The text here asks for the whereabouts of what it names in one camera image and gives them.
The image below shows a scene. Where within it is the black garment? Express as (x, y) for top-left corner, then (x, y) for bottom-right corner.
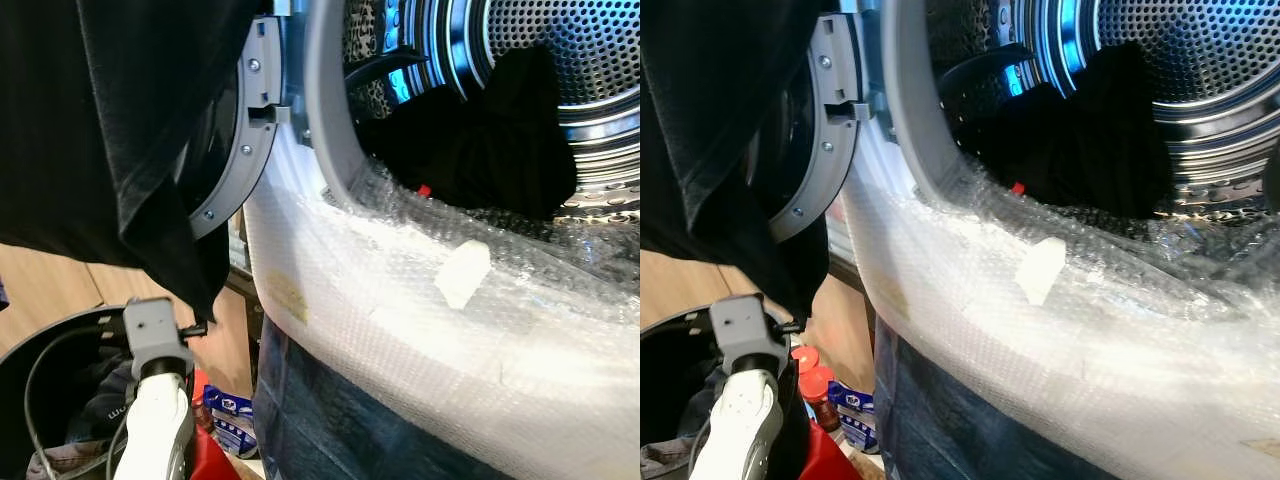
(357, 44), (580, 223)
(955, 42), (1173, 221)

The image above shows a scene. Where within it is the bubble-wrapped white washing machine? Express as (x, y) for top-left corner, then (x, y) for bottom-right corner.
(840, 0), (1280, 480)
(240, 0), (641, 480)

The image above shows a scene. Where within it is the black laundry basket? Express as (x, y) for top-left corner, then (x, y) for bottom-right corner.
(0, 305), (206, 480)
(640, 305), (811, 480)

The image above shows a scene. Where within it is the black cloth over door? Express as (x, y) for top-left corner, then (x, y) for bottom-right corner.
(0, 0), (263, 323)
(640, 0), (836, 326)

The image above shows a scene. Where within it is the white tape piece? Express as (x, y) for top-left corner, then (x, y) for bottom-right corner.
(434, 239), (493, 311)
(1014, 237), (1068, 307)

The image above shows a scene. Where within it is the grey-brown garment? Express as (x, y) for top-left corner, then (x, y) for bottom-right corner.
(25, 440), (126, 480)
(640, 435), (701, 480)

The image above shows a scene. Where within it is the grey washer door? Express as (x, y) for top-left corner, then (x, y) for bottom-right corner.
(178, 14), (288, 241)
(765, 14), (869, 244)

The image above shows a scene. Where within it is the blue detergent bag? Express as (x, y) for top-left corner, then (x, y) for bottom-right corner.
(203, 385), (258, 458)
(828, 380), (881, 453)

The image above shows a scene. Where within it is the red container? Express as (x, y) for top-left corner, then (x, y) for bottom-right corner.
(190, 368), (241, 480)
(795, 420), (861, 480)

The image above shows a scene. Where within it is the blue denim cloth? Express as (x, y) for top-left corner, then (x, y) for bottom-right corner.
(252, 315), (511, 480)
(872, 318), (1101, 480)

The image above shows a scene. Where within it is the dark printed garment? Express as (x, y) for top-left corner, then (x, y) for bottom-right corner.
(65, 345), (136, 441)

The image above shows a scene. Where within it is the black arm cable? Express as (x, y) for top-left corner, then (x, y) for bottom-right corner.
(22, 325), (131, 480)

